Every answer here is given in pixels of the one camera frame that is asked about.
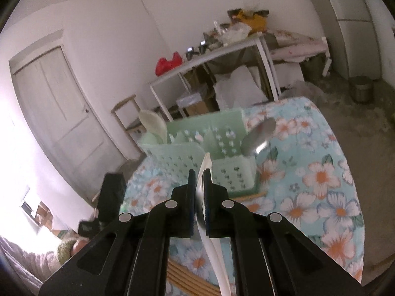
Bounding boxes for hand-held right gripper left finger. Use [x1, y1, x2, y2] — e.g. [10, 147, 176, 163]
[39, 169, 196, 296]

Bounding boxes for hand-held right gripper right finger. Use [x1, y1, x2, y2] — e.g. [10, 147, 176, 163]
[204, 168, 365, 296]

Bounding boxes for white plastic spoon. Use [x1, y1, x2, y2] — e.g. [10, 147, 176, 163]
[139, 110, 168, 145]
[196, 152, 230, 296]

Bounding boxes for green plastic utensil basket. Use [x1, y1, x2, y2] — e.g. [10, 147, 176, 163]
[137, 109, 260, 198]

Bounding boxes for bundle of wooden chopsticks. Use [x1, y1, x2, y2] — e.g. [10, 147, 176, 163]
[168, 260, 221, 296]

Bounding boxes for metal spoon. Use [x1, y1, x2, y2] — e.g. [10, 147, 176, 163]
[241, 118, 277, 156]

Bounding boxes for person's left forearm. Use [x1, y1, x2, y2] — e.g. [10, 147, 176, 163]
[0, 236, 78, 286]

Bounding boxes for person's left hand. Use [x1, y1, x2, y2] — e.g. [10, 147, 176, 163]
[71, 238, 91, 256]

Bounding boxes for wooden chair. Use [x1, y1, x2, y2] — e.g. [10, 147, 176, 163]
[112, 94, 149, 158]

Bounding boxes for white wooden door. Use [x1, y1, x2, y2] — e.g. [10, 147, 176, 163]
[9, 29, 127, 198]

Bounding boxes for cardboard box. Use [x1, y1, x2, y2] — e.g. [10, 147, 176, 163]
[176, 83, 213, 118]

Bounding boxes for floral blue blanket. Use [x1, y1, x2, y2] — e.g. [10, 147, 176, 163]
[122, 96, 365, 296]

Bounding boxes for white pillows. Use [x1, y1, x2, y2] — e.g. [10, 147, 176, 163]
[214, 66, 269, 110]

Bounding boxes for red plastic bag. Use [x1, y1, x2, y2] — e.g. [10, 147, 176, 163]
[155, 52, 183, 76]

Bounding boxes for white metal table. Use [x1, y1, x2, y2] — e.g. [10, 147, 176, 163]
[150, 32, 281, 121]

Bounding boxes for clear plastic bag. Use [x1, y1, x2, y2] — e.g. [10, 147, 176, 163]
[281, 80, 324, 99]

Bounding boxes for white plastic bag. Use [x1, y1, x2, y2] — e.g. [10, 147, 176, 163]
[222, 24, 252, 42]

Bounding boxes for grey refrigerator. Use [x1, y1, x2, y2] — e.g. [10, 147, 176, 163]
[318, 0, 395, 81]

